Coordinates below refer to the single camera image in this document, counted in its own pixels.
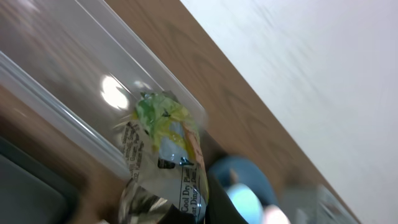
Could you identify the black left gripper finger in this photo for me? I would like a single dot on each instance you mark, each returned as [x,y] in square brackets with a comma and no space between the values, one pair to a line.
[220,209]

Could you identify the pink cup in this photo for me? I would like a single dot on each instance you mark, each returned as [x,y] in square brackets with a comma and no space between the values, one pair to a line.
[272,214]

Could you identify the dark blue plate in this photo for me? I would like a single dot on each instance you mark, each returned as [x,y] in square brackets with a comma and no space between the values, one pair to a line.
[248,174]

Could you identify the grey dishwasher rack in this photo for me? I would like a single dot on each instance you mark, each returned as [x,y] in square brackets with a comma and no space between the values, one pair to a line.
[313,205]

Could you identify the clear plastic bin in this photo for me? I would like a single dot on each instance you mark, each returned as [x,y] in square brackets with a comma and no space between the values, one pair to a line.
[80,66]

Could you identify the light blue cup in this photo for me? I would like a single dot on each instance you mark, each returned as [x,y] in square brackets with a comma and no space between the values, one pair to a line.
[246,203]

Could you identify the black tray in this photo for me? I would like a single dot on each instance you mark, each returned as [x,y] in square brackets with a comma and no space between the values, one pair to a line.
[31,193]

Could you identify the foil snack wrapper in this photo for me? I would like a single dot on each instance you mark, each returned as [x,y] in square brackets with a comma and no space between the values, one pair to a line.
[160,144]

